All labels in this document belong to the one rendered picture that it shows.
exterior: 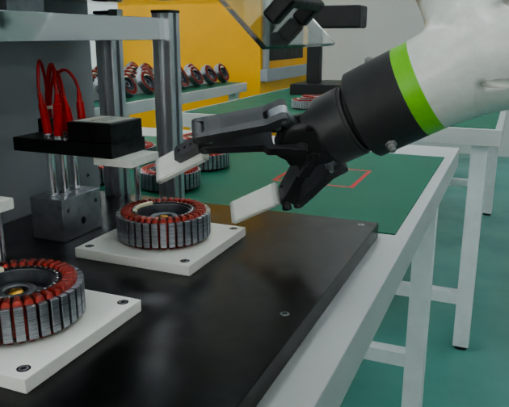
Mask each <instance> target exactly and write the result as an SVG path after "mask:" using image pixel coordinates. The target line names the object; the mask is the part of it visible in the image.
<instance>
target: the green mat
mask: <svg viewBox="0 0 509 407"><path fill-rule="evenodd" d="M443 159H444V157H433V156H421V155H409V154H399V153H387V154H386V155H384V156H379V155H376V154H375V153H373V152H369V153H367V154H365V155H363V156H361V157H358V158H356V159H354V160H352V161H349V162H347V167H348V169H355V170H348V172H346V173H344V174H341V175H339V176H338V177H337V178H334V179H333V180H332V181H331V182H330V183H328V184H329V185H337V186H346V187H334V186H325V187H324V188H323V189H322V190H320V191H319V192H318V193H317V194H316V195H315V196H314V197H313V198H312V199H311V200H310V201H309V202H308V203H307V204H305V205H304V206H303V207H302V208H294V206H293V204H291V205H292V209H291V210H289V211H284V210H283V209H282V205H279V206H276V207H274V208H271V209H269V210H271V211H277V212H291V213H298V214H306V215H313V216H326V217H334V218H341V219H348V220H362V221H369V222H376V223H378V233H383V234H390V235H395V234H396V233H397V231H398V230H399V228H400V227H401V225H402V223H403V222H404V220H405V219H406V217H407V216H408V214H409V213H410V210H411V209H412V207H413V206H414V205H415V203H416V202H417V200H418V198H419V196H420V195H421V194H422V193H423V190H424V189H425V187H426V186H427V184H428V183H429V181H430V180H431V178H432V176H433V175H434V173H435V172H436V170H437V169H438V167H439V166H440V164H441V162H442V161H443ZM289 167H290V165H289V164H288V162H287V161H286V160H284V159H283V158H280V157H278V156H277V155H267V154H265V153H264V152H250V153H230V154H229V166H226V167H225V168H224V169H221V170H214V171H212V170H211V171H204V169H203V171H201V184H200V185H199V186H198V187H196V188H195V189H193V190H190V191H185V199H195V200H196V201H200V202H201V203H207V204H221V205H228V206H230V202H232V201H234V200H236V199H239V198H241V197H243V196H244V195H248V194H250V193H251V192H253V191H257V190H258V189H260V188H262V187H265V186H267V185H269V184H271V183H277V184H278V189H279V185H280V183H281V181H274V180H272V179H274V178H276V177H278V176H279V175H281V174H283V173H284V172H286V171H287V170H288V168H289ZM362 170H372V172H370V173H369V174H368V175H367V176H366V177H365V178H364V179H362V180H361V181H360V182H359V183H358V184H357V185H356V186H355V187H353V188H350V186H351V185H352V184H353V183H354V182H356V181H357V180H358V179H359V178H360V177H361V176H362V175H364V174H365V173H366V172H367V171H362ZM129 172H130V187H131V194H130V195H135V180H134V168H133V169H130V168H129Z"/></svg>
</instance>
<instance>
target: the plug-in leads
mask: <svg viewBox="0 0 509 407"><path fill-rule="evenodd" d="M40 68H41V70H42V74H43V77H44V85H45V102H44V98H43V95H42V93H41V91H40ZM63 71H65V72H67V73H68V74H69V75H70V76H71V78H72V79H73V80H74V83H75V85H76V87H77V102H76V105H77V114H78V120H80V119H85V118H86V113H85V107H84V102H83V101H82V94H81V91H80V88H79V84H78V81H77V79H76V77H75V76H74V75H73V74H72V73H71V72H70V71H69V70H68V69H59V70H58V71H57V70H56V68H55V65H54V64H53V63H49V64H48V68H47V73H45V70H44V65H43V62H42V60H41V59H39V60H38V61H37V64H36V84H37V92H38V93H37V95H38V100H39V104H38V107H39V111H40V118H39V119H38V126H39V132H43V133H42V135H43V137H45V135H47V134H52V137H53V139H54V140H62V137H65V135H63V132H64V134H66V136H67V137H68V128H67V122H68V121H72V120H74V119H73V116H72V111H71V108H70V106H69V104H68V101H67V98H66V96H65V89H64V86H63V82H62V79H61V75H60V73H61V72H63ZM52 73H53V75H52V78H51V74H52ZM50 81H51V82H50ZM53 85H54V91H55V93H54V104H53V105H52V96H53ZM57 87H58V89H57ZM58 91H59V93H58ZM52 109H53V114H52Z"/></svg>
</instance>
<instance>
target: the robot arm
mask: <svg viewBox="0 0 509 407"><path fill-rule="evenodd" d="M415 1H416V2H417V4H418V6H419V9H420V11H421V14H422V17H423V21H424V23H425V28H424V30H423V31H422V32H421V33H420V34H418V35H417V36H415V37H413V38H411V39H409V40H408V41H406V42H404V43H402V44H399V45H398V46H396V47H394V48H392V49H390V50H389V51H387V52H384V53H382V54H381V55H379V56H377V57H375V58H373V57H366V58H365V59H364V63H363V64H362V65H359V66H358V67H356V68H354V69H352V70H350V71H348V72H346V73H344V74H343V76H342V79H341V86H337V87H335V88H334V89H332V90H329V91H327V92H326V93H324V94H322V95H320V96H318V97H317V98H315V99H313V100H312V101H311V103H310V105H309V107H308V109H307V110H306V111H305V112H302V113H300V114H295V115H292V114H291V113H290V111H289V110H288V108H287V103H286V100H285V99H277V100H275V101H273V102H271V103H268V104H266V105H264V106H261V107H252V108H248V109H243V110H239V111H231V112H226V113H221V114H217V115H209V116H204V117H200V118H195V119H193V120H192V121H191V130H192V138H191V139H189V140H187V141H184V142H183V143H182V144H180V145H177V146H176V147H175V148H174V150H173V151H171V152H169V153H168V154H166V155H164V156H162V157H160V158H158V159H156V161H155V162H156V183H159V184H162V183H164V182H166V181H168V180H170V179H172V178H174V177H176V176H178V175H180V174H182V173H184V172H186V171H188V170H190V169H191V168H193V167H195V166H198V165H199V164H201V163H203V162H206V161H207V160H209V154H212V153H250V152H264V153H265V154H267V155H277V156H278V157H280V158H283V159H284V160H286V161H287V162H288V164H289V165H290V167H289V168H288V170H287V172H286V174H285V176H284V178H283V180H282V181H281V183H280V185H279V189H278V184H277V183H271V184H269V185H267V186H265V187H262V188H260V189H258V190H257V191H253V192H251V193H250V194H248V195H244V196H243V197H241V198H239V199H236V200H234V201H232V202H230V211H231V220H232V223H234V224H237V223H239V222H242V221H244V220H246V219H249V218H251V217H252V216H256V215H258V214H260V213H262V212H265V211H267V210H269V209H271V208H274V207H276V206H279V205H282V209H283V210H284V211H289V210H291V209H292V205H291V204H293V206H294V208H302V207H303V206H304V205H305V204H307V203H308V202H309V201H310V200H311V199H312V198H313V197H314V196H315V195H316V194H317V193H318V192H319V191H320V190H322V189H323V188H324V187H325V186H326V185H327V184H328V183H330V182H331V181H332V180H333V179H334V178H337V177H338V176H339V175H341V174H344V173H346V172H348V167H347V162H349V161H352V160H354V159H356V158H358V157H361V156H363V155H365V154H367V153H369V152H370V151H372V152H373V153H375V154H376V155H379V156H384V155H386V154H387V153H395V152H396V150H397V149H400V148H401V147H404V146H406V145H409V144H411V143H413V142H415V141H418V140H420V139H423V138H424V137H426V136H430V135H431V134H433V133H436V132H438V131H441V130H443V129H445V128H448V127H450V126H453V125H454V124H458V123H460V122H463V121H466V120H470V119H472V118H475V117H478V116H481V115H487V114H490V113H494V112H498V111H506V110H509V0H415ZM272 132H277V133H276V136H275V139H274V142H275V144H273V141H272V135H271V133H272ZM210 142H213V143H212V144H210Z"/></svg>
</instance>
